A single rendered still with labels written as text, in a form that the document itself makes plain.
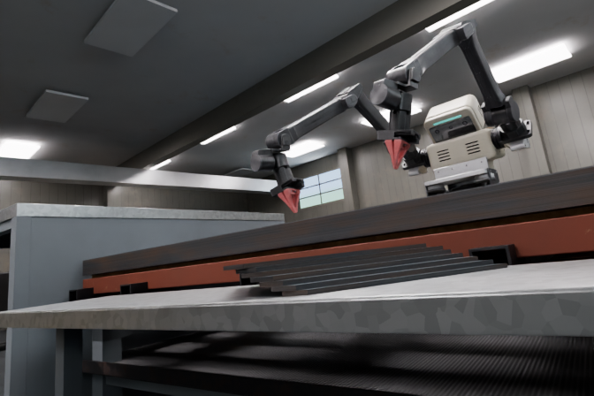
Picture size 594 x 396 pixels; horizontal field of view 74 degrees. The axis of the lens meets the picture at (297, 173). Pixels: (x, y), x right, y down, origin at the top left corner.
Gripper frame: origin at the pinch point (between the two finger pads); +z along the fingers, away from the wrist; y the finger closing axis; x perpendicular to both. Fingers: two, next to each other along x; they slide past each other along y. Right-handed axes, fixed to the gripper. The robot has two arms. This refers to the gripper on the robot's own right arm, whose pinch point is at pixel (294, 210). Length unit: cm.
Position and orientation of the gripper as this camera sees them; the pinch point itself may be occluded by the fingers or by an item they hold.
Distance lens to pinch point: 126.9
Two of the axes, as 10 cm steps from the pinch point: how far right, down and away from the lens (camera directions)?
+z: 3.0, 8.9, -3.3
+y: 7.4, -4.4, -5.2
